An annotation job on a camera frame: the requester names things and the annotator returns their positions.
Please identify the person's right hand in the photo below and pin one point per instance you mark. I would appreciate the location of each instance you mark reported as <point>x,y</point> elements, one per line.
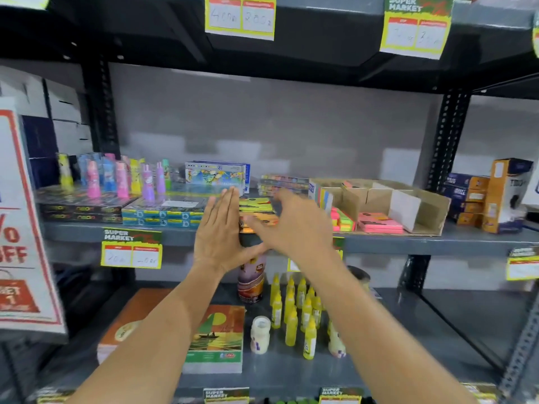
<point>301,231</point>

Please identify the person's left hand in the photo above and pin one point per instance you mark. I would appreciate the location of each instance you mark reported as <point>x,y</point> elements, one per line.
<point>219,239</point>

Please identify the person's right thumb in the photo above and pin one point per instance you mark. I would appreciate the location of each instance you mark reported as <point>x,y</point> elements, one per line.
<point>257,226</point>

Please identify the person's left thumb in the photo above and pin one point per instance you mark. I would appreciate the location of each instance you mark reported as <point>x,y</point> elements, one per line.
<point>254,252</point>

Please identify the person's left forearm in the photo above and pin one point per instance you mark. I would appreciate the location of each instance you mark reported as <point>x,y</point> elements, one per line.
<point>160,336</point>

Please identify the person's right forearm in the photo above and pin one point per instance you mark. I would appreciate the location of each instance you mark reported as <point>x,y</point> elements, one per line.
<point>379,332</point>

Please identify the orange sticky note pad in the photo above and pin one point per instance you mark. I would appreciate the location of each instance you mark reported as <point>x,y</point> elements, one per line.
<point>269,218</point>

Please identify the yellow sticky note pad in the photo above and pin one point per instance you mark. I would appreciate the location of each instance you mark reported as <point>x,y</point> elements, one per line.
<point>254,204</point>

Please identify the brown printed can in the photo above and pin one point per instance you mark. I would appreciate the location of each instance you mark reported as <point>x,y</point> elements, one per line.
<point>251,281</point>

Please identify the stack of colourful note packs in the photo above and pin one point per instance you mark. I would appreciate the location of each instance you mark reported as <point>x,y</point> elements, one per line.
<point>282,184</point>

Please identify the blue colour pencil box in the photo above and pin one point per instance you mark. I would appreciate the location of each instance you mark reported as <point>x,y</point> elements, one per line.
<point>214,174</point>

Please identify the group of yellow glue bottles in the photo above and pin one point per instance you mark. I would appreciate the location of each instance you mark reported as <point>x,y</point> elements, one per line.
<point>294,315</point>

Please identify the white glue bottle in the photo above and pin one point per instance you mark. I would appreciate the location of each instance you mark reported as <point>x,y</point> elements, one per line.
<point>337,342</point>
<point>260,334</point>

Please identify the neon mixed sticky note pads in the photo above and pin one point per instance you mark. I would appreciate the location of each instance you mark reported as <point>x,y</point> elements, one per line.
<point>343,220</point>

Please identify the stack of blue crayon boxes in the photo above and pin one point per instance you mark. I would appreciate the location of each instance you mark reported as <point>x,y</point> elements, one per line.
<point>164,212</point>

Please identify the stack of green drawing pads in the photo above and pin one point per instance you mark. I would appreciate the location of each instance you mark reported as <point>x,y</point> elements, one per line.
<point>219,340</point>

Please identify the dark round jar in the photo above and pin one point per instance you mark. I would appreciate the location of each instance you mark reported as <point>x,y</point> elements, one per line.
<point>360,276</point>

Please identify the pink sticky note pads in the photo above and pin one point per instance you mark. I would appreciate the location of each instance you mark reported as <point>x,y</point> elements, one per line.
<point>379,223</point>

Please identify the brown cardboard display box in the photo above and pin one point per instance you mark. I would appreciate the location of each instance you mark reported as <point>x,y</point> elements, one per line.
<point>404,201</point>

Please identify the row of colourful pastel bottles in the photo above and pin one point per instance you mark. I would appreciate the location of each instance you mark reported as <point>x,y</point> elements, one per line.
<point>109,176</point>

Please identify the black metal shelving rack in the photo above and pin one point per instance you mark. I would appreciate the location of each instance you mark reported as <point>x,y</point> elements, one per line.
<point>320,58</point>

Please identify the stack of black flat boxes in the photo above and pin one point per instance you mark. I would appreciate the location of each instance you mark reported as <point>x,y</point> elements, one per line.
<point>80,206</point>

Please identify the stack of dark blue boxes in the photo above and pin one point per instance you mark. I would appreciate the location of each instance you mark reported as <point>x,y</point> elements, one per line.
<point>465,197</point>

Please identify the white cardboard boxes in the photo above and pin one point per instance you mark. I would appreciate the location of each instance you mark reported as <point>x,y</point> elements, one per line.
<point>63,109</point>

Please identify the dark blue cardboard boxes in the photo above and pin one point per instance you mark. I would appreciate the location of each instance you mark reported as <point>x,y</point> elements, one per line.
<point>40,151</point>

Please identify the white and red sale poster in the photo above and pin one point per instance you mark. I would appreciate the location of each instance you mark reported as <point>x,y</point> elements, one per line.
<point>25,231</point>

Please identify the orange and blue carton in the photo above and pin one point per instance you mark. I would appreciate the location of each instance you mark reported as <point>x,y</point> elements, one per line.
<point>505,197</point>

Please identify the white box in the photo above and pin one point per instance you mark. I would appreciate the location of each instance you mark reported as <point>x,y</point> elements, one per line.
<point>532,189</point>

